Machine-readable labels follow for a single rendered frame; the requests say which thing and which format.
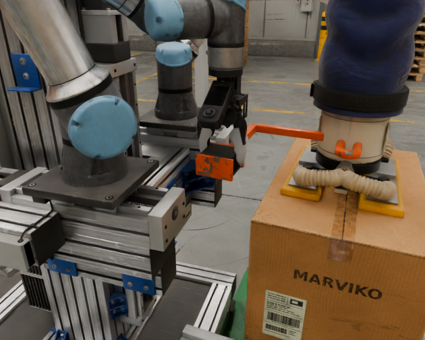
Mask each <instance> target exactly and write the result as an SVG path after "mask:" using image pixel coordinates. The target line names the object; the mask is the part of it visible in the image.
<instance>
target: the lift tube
mask: <svg viewBox="0 0 425 340"><path fill-rule="evenodd" d="M424 14H425V0H329V2H328V4H327V8H326V11H325V22H326V26H327V38H326V40H325V42H324V45H323V48H322V51H321V54H320V59H319V64H318V79H319V83H320V84H322V85H323V86H325V87H327V88H331V89H333V90H338V91H342V92H351V93H357V94H391V93H395V92H399V91H400V90H401V89H402V88H403V86H404V84H405V82H406V80H407V78H408V76H409V73H410V71H411V69H412V65H413V62H414V56H415V41H414V34H415V31H416V29H417V27H418V26H419V25H420V22H421V21H422V19H423V17H424ZM313 104H314V106H315V107H317V108H319V109H321V110H323V111H326V112H329V113H333V114H337V115H343V116H348V117H360V118H387V117H395V116H398V115H400V114H402V113H403V108H402V109H399V110H396V111H386V112H363V111H350V110H345V109H338V108H334V107H330V106H327V105H324V104H321V103H319V102H317V101H316V100H315V99H314V102H313Z"/></svg>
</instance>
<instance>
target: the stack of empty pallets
mask: <svg viewBox="0 0 425 340"><path fill-rule="evenodd" d="M414 41H415V56H414V62H413V65H412V69H411V71H410V73H409V75H410V76H411V77H412V78H413V79H414V80H415V81H419V82H420V81H421V80H422V76H423V74H425V14H424V17H423V19H422V21H421V22H420V25H419V26H418V27H417V29H416V31H415V35H414Z"/></svg>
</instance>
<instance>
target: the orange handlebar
mask: <svg viewBox="0 0 425 340"><path fill-rule="evenodd" d="M256 132H260V133H265V134H275V135H280V136H290V137H295V138H305V139H310V140H320V141H323V140H324V134H323V133H322V132H320V131H319V132H318V131H314V130H304V129H298V128H293V127H283V126H277V125H267V124H261V123H255V124H250V125H249V126H248V127H247V134H246V135H247V136H248V139H250V138H251V137H252V136H253V135H254V134H255V133H256ZM335 154H336V155H337V156H338V157H340V158H342V159H350V160H352V159H358V158H359V157H360V156H361V154H362V143H360V142H356V143H355V144H354V145H353V150H346V149H345V142H344V141H343V140H338V141H337V143H336V146H335Z"/></svg>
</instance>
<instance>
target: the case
mask: <svg viewBox="0 0 425 340"><path fill-rule="evenodd" d="M310 144H311V140H310V139H305V138H296V139H295V140H294V142H293V144H292V146H291V148H290V149H289V152H288V153H287V155H286V157H285V159H284V161H283V162H282V164H281V166H280V168H279V170H278V171H277V174H276V176H275V177H274V179H273V181H272V183H271V184H270V186H269V188H268V190H267V192H266V194H265V195H264V198H263V199H262V201H261V203H260V205H259V207H258V208H257V210H256V212H255V214H254V216H253V217H252V220H251V227H250V251H249V263H248V287H247V300H246V324H245V337H244V340H422V339H423V336H424V333H425V179H424V174H423V172H422V168H421V165H420V161H419V158H418V154H417V153H416V152H410V151H404V150H393V151H392V154H391V157H392V158H398V159H399V167H400V174H401V185H402V192H403V203H404V210H405V214H404V217H403V218H399V217H392V216H389V215H382V214H378V213H374V212H368V211H364V210H359V209H358V202H359V196H360V193H359V192H355V191H354V190H353V191H351V190H350V189H349V190H347V194H340V193H336V192H334V190H335V187H330V186H328V187H326V186H324V188H323V191H322V195H321V197H320V201H319V202H316V201H312V200H305V199H301V198H295V197H291V196H284V195H281V188H282V186H283V184H284V182H285V180H286V179H287V176H288V175H289V172H290V171H291V168H292V167H293V165H294V163H295V161H296V159H297V157H298V156H299V154H300V152H301V150H302V148H303V146H304V145H307V146H311V145H310Z"/></svg>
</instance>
